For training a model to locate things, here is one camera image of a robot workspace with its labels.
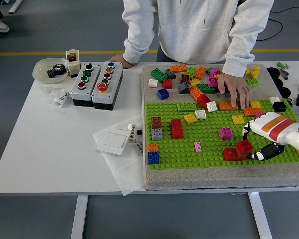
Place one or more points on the blue square toy brick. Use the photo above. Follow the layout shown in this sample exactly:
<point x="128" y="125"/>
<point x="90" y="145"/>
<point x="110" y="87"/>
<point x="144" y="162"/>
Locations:
<point x="153" y="157"/>
<point x="163" y="93"/>

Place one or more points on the white labelled tube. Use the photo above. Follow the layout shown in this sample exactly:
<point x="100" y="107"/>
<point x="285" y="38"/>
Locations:
<point x="132" y="129"/>

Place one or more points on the white four-stud toy brick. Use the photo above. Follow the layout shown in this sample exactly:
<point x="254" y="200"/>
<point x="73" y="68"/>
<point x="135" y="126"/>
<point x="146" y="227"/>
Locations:
<point x="274" y="99"/>
<point x="212" y="106"/>

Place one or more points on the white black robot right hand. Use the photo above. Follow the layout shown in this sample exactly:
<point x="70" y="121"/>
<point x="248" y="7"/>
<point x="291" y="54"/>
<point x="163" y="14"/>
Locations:
<point x="274" y="127"/>

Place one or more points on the long lime toy brick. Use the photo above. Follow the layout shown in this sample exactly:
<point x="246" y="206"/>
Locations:
<point x="253" y="82"/>

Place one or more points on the grey metal small tool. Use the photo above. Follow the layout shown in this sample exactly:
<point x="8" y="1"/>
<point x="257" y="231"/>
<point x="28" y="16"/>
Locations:
<point x="284" y="74"/>

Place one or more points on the orange six-stud toy brick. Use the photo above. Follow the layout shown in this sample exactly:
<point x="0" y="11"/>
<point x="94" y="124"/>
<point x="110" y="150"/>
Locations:
<point x="195" y="91"/>

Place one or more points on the small black cap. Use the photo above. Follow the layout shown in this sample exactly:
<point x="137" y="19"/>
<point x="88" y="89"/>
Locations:
<point x="139" y="132"/>

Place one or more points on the grey emergency-stop control box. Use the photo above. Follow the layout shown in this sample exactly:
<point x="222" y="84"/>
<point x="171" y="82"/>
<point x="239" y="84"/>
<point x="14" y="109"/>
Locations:
<point x="115" y="74"/>

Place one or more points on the person's right hand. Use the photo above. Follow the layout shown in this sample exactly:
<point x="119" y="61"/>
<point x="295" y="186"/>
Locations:
<point x="118" y="59"/>

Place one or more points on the small dark green brick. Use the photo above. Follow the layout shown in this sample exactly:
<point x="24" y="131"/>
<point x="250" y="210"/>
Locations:
<point x="208" y="71"/>

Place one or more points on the lime long flat brick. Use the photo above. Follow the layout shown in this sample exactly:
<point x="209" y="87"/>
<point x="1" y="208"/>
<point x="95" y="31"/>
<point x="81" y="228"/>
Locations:
<point x="187" y="107"/>

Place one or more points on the long green toy brick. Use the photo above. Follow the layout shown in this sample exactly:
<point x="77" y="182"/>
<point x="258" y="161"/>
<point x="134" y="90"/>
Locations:
<point x="159" y="74"/>
<point x="206" y="89"/>

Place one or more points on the red six-stud toy brick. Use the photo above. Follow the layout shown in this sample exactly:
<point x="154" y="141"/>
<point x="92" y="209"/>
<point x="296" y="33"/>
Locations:
<point x="177" y="129"/>

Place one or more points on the white wall switch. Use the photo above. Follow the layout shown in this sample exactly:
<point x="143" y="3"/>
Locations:
<point x="113" y="142"/>

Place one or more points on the brown square toy brick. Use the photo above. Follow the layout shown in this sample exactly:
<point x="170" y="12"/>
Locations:
<point x="156" y="122"/>
<point x="242" y="157"/>

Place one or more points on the cream small switch box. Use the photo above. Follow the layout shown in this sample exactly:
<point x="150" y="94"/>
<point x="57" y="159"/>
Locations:
<point x="73" y="66"/>

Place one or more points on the orange square toy brick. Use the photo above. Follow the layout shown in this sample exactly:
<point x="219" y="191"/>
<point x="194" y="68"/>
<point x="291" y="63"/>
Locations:
<point x="152" y="147"/>

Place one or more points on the person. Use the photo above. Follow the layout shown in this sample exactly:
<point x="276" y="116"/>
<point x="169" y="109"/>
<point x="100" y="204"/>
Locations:
<point x="196" y="27"/>
<point x="0" y="25"/>

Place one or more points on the black round cup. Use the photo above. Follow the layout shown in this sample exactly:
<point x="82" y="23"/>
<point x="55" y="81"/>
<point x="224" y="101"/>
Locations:
<point x="272" y="71"/>
<point x="280" y="82"/>
<point x="286" y="92"/>

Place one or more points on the cream plastic bowl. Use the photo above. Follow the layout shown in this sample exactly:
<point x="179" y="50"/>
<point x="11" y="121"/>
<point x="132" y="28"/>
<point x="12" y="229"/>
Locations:
<point x="41" y="72"/>

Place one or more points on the white translucent sheet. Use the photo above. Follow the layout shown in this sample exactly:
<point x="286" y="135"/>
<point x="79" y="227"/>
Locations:
<point x="124" y="174"/>

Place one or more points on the white table leg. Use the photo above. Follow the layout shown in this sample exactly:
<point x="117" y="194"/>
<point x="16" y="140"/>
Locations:
<point x="79" y="219"/>
<point x="260" y="216"/>

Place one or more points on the long orange toy brick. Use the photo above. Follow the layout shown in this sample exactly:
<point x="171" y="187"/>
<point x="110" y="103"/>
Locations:
<point x="224" y="106"/>
<point x="200" y="72"/>
<point x="251" y="112"/>
<point x="179" y="68"/>

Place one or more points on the dark grey sloped brick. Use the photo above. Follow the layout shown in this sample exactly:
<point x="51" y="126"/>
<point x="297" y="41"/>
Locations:
<point x="185" y="87"/>
<point x="170" y="74"/>

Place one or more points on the white pipe fitting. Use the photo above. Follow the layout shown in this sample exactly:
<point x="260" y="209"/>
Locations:
<point x="62" y="97"/>

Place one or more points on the lime green toy brick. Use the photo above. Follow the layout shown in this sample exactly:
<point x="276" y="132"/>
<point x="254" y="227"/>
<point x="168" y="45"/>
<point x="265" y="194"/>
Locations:
<point x="191" y="72"/>

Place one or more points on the small pink toy brick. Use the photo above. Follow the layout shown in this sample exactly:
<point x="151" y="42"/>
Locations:
<point x="198" y="147"/>

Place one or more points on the black metal gear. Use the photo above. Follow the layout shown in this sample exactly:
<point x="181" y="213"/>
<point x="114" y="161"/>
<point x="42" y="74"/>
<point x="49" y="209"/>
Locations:
<point x="56" y="71"/>

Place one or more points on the magenta square toy brick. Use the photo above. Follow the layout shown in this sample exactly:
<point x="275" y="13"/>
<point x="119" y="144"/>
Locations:
<point x="260" y="115"/>
<point x="215" y="72"/>
<point x="226" y="133"/>
<point x="213" y="82"/>

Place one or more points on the red square toy brick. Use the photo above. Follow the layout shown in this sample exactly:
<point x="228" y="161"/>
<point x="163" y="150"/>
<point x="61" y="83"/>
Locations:
<point x="168" y="84"/>
<point x="203" y="100"/>
<point x="244" y="147"/>

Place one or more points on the long red toy brick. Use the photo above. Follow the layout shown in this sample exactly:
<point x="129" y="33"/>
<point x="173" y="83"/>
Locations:
<point x="229" y="155"/>

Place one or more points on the white desk foot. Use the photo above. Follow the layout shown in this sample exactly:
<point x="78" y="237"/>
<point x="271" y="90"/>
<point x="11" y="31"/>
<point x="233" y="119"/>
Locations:
<point x="13" y="5"/>

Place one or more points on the person's left hand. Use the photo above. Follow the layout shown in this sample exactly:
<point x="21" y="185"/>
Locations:
<point x="235" y="85"/>

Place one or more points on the grey four-button control box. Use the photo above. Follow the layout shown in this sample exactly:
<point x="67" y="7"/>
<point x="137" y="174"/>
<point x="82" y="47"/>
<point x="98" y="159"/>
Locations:
<point x="77" y="94"/>

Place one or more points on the dark red square brick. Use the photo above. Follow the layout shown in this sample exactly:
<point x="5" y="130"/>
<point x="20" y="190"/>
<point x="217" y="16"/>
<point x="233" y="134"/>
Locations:
<point x="185" y="78"/>

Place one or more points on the white flat square brick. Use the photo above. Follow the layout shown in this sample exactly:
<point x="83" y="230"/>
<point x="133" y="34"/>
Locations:
<point x="153" y="83"/>
<point x="200" y="114"/>

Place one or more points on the green studded baseplate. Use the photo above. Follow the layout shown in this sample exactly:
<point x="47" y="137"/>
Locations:
<point x="184" y="155"/>

